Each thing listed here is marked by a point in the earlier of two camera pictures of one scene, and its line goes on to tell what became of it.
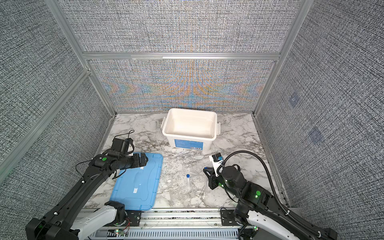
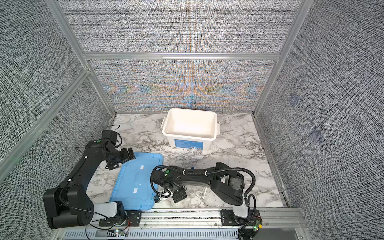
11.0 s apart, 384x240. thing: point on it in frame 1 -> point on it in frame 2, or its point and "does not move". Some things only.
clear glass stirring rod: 204,191 does not move
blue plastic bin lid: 138,188 does not move
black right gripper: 213,178 -> 179,196
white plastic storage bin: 191,128 does not move
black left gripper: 144,160 -> 113,164
